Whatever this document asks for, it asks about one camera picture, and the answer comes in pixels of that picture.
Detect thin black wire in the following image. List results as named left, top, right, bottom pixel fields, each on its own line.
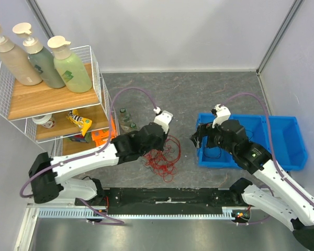
left=203, top=128, right=254, bottom=159

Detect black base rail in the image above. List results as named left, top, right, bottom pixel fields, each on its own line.
left=87, top=188, right=248, bottom=215

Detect yellow snack bag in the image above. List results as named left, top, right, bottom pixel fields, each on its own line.
left=66, top=109, right=92, bottom=136

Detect white round cup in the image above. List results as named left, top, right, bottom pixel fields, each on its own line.
left=32, top=114, right=55, bottom=129

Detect red wire bundle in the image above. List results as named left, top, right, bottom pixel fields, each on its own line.
left=141, top=134, right=182, bottom=183

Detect blue plastic bin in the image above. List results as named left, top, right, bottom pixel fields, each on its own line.
left=196, top=112, right=309, bottom=171

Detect purple cable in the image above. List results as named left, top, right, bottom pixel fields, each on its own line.
left=20, top=87, right=158, bottom=226
left=226, top=92, right=314, bottom=225

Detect blue green box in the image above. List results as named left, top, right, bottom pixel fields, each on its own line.
left=67, top=132, right=92, bottom=143

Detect beige pump bottle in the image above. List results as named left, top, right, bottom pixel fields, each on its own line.
left=0, top=25, right=42, bottom=86

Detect white wire shelf rack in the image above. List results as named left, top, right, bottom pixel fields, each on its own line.
left=0, top=45, right=119, bottom=156

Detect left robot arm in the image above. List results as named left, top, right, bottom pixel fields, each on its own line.
left=26, top=122, right=169, bottom=204

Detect green glass bottle rear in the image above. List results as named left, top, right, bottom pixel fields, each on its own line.
left=119, top=108, right=132, bottom=132

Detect dark green pump bottle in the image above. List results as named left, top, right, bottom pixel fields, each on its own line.
left=12, top=22, right=65, bottom=89

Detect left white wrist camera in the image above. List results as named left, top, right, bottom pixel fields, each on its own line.
left=153, top=107, right=173, bottom=134

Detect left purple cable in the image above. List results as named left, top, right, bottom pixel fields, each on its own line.
left=20, top=87, right=158, bottom=226

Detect light green pump bottle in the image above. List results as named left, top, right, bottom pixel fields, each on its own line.
left=47, top=36, right=93, bottom=93

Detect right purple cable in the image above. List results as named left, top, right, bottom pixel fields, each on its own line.
left=226, top=92, right=314, bottom=225

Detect orange snack box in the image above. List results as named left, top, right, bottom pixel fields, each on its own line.
left=91, top=118, right=118, bottom=146

